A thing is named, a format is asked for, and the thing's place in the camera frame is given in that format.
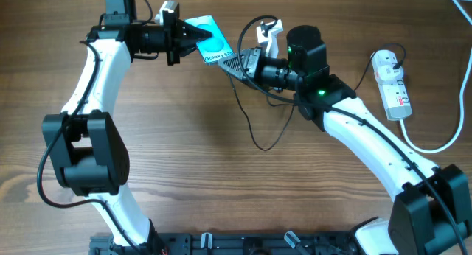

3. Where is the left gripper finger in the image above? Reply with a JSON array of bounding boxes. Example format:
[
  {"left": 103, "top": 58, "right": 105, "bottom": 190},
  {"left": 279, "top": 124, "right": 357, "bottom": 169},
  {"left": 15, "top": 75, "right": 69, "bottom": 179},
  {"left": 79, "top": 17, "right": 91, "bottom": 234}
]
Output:
[
  {"left": 178, "top": 44, "right": 198, "bottom": 57},
  {"left": 176, "top": 19, "right": 213, "bottom": 47}
]

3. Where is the turquoise screen smartphone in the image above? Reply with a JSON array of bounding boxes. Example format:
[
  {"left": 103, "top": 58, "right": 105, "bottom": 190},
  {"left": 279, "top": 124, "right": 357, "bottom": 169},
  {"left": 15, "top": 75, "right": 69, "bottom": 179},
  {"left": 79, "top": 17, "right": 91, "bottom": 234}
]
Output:
[{"left": 185, "top": 15, "right": 234, "bottom": 65}]

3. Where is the black USB charging cable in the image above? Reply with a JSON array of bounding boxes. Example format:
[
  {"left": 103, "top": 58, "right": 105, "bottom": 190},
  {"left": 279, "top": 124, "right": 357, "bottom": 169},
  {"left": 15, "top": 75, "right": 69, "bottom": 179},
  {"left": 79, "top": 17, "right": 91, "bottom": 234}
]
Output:
[{"left": 226, "top": 42, "right": 408, "bottom": 152}]

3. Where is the white power strip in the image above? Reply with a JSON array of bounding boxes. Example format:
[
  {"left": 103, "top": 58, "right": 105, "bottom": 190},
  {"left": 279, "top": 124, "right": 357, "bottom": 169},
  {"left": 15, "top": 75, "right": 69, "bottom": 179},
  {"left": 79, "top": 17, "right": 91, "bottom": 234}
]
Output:
[{"left": 372, "top": 49, "right": 412, "bottom": 121}]

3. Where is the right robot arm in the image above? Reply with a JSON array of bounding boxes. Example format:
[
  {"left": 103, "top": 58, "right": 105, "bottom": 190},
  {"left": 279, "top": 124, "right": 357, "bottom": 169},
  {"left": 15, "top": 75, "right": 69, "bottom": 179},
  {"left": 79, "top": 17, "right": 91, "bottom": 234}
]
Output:
[{"left": 218, "top": 25, "right": 471, "bottom": 254}]

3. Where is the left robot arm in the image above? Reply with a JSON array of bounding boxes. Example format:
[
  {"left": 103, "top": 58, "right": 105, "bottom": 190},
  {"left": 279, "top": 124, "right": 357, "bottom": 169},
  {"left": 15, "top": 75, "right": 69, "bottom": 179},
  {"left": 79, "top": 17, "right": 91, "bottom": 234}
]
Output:
[{"left": 41, "top": 0, "right": 211, "bottom": 254}]

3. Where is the white charger plug adapter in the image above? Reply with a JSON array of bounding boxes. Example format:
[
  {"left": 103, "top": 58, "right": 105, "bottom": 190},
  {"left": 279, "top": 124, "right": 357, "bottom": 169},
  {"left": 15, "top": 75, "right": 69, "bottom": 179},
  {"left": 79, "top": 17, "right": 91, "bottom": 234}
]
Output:
[{"left": 374, "top": 65, "right": 404, "bottom": 84}]

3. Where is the white power strip cord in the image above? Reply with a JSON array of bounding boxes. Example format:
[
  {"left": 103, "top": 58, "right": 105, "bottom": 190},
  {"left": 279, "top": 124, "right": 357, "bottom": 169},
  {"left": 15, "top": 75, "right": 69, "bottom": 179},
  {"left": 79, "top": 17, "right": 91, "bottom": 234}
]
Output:
[{"left": 397, "top": 46, "right": 472, "bottom": 155}]

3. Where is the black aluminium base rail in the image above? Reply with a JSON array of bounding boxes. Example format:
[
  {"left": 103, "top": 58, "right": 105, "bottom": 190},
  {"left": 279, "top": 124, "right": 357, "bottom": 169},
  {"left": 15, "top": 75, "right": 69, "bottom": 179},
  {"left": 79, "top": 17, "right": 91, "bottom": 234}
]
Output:
[{"left": 88, "top": 231, "right": 361, "bottom": 255}]

